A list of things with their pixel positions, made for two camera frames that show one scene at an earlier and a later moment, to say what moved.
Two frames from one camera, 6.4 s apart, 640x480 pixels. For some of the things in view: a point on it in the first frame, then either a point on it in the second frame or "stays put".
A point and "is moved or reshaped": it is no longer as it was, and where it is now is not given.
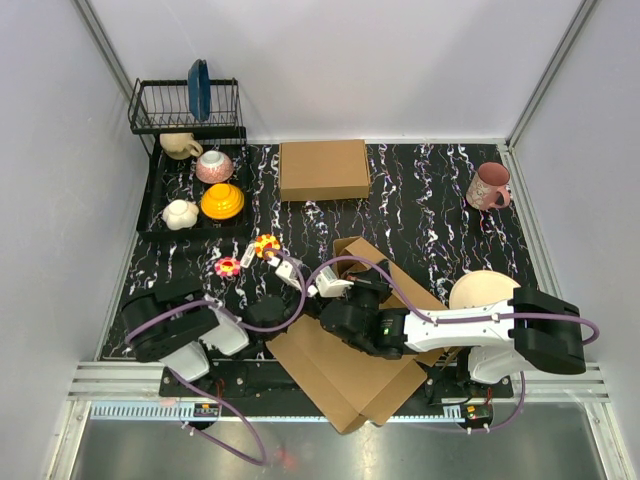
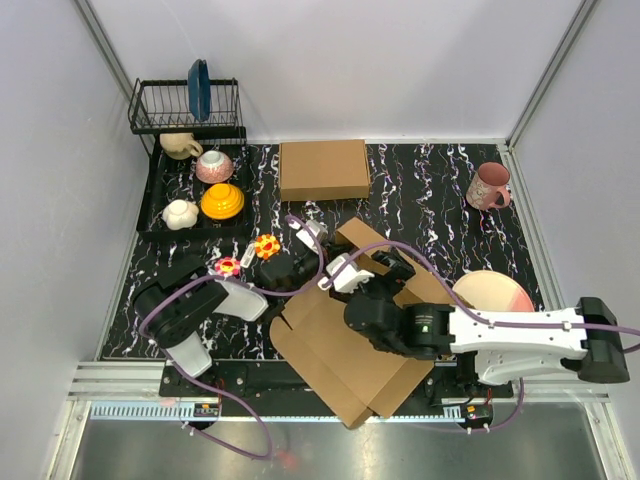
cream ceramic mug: x=180 y=145 stays put
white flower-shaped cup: x=180 y=214 stays put
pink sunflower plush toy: x=227 y=266 stays put
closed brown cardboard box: x=324 y=170 stays put
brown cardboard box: x=355 y=387 is moved or reshaped
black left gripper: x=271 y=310 → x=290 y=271
